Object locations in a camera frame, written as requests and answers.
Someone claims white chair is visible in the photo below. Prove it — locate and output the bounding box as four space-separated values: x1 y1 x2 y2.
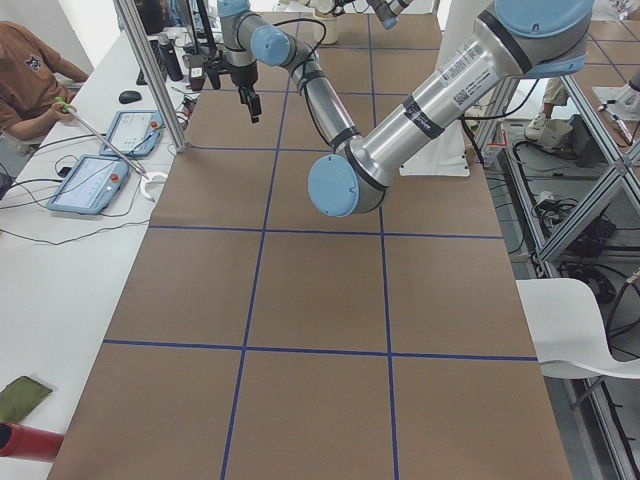
516 278 639 380

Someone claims black bottle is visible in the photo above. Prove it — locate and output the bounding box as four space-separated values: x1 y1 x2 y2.
157 32 184 82

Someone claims black braided right cable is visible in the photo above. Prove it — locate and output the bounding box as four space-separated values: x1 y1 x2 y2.
269 18 329 96

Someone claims red cylinder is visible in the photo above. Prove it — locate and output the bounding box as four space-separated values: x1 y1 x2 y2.
1 422 65 463

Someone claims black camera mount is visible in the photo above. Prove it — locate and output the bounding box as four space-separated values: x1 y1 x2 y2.
203 49 230 90

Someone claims blue teach pendant far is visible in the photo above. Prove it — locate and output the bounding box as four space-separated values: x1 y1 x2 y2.
106 110 164 158

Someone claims reacher grabber tool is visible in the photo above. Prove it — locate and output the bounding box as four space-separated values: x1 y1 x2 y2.
55 97 168 202

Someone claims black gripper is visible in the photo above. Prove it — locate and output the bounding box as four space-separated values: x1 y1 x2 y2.
228 62 262 123

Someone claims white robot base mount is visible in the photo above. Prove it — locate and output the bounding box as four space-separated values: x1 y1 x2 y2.
397 0 501 179

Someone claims blue teach pendant near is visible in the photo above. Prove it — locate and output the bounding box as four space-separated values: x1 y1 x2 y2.
46 155 129 215

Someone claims blue teach pendant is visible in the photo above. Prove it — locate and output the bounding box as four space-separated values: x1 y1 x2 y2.
46 155 129 215
106 110 164 158

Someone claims person in brown shirt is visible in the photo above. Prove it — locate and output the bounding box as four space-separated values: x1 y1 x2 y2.
1 21 89 141

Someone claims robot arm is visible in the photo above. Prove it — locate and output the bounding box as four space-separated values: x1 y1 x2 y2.
217 0 361 153
299 1 593 217

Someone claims aluminium frame post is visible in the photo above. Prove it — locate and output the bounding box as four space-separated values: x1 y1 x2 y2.
114 0 187 153

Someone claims black computer mouse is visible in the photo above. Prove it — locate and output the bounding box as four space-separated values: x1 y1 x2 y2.
118 90 142 105

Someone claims green cloth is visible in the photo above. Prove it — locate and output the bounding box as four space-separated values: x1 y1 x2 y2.
1 376 53 423

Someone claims aluminium frame rack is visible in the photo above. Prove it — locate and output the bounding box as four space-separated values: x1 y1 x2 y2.
492 19 640 480

